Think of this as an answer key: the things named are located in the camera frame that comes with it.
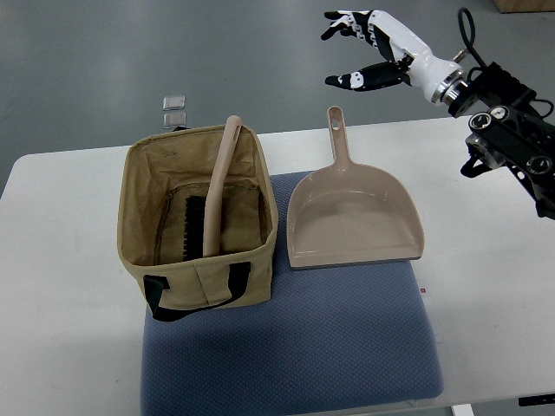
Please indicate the yellow fabric bag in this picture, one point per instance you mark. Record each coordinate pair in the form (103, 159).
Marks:
(158, 237)

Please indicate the blue seat cushion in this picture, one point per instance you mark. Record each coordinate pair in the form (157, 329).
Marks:
(327, 340)

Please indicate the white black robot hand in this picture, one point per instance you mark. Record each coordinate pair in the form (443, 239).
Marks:
(408, 59)

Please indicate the cardboard box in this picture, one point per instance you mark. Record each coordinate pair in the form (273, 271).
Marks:
(524, 6)

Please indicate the pink hand broom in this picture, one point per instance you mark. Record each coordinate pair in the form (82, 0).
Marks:
(203, 214)

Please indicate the upper metal floor plate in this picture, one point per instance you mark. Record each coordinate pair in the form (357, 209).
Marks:
(173, 102)

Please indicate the pink dustpan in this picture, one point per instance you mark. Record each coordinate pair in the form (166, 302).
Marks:
(349, 213)

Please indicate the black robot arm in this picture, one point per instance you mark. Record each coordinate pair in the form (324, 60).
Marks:
(511, 133)

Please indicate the black table control panel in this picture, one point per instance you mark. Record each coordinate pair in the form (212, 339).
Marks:
(537, 400)

